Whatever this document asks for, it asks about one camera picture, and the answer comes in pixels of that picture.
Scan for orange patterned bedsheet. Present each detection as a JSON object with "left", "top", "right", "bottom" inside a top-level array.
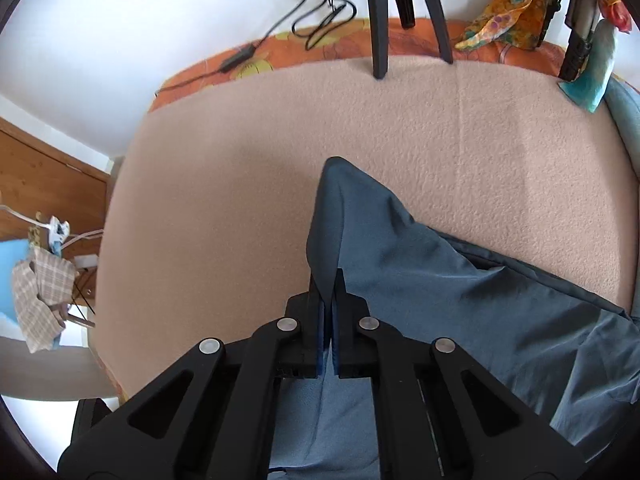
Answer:
[{"left": 150, "top": 17, "right": 571, "bottom": 113}]

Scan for black cable with inline switch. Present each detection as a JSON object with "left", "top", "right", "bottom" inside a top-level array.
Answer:
[{"left": 155, "top": 0, "right": 358, "bottom": 96}]

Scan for red yellow cloth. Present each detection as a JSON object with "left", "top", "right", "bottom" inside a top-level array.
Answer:
[{"left": 597, "top": 0, "right": 633, "bottom": 36}]

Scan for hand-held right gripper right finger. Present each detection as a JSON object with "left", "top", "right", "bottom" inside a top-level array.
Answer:
[{"left": 332, "top": 267, "right": 588, "bottom": 480}]

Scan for light blue board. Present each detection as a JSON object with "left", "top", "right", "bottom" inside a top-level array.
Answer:
[{"left": 0, "top": 239, "right": 32, "bottom": 342}]

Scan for dark blue pants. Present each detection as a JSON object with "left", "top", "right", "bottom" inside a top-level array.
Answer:
[{"left": 267, "top": 156, "right": 640, "bottom": 480}]

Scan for beige fleece blanket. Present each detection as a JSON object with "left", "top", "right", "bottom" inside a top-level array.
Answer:
[{"left": 92, "top": 55, "right": 638, "bottom": 401}]

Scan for white cable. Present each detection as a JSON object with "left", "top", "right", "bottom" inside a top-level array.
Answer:
[{"left": 0, "top": 204, "right": 106, "bottom": 248}]

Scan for wooden door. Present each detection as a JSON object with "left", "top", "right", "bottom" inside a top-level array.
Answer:
[{"left": 0, "top": 117, "right": 111, "bottom": 261}]

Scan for thin rod rack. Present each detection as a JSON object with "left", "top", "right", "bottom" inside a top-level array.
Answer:
[{"left": 60, "top": 267, "right": 98, "bottom": 331}]

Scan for black folded tripod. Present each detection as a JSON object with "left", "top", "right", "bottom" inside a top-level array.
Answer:
[{"left": 540, "top": 0, "right": 608, "bottom": 82}]

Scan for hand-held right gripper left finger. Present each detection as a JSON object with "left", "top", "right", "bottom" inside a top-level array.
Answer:
[{"left": 57, "top": 269, "right": 333, "bottom": 480}]

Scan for teal cloth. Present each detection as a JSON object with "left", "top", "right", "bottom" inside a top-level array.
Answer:
[{"left": 557, "top": 22, "right": 617, "bottom": 113}]

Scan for white plug adapter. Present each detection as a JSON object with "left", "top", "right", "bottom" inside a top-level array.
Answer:
[{"left": 47, "top": 215, "right": 71, "bottom": 251}]

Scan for black tripod legs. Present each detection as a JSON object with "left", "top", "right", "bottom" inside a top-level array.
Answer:
[{"left": 362, "top": 0, "right": 455, "bottom": 80}]

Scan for orange patterned scarf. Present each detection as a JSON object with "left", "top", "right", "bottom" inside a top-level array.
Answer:
[{"left": 454, "top": 0, "right": 556, "bottom": 52}]

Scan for beige checked cloth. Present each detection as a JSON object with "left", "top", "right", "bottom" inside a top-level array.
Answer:
[{"left": 11, "top": 247, "right": 78, "bottom": 353}]

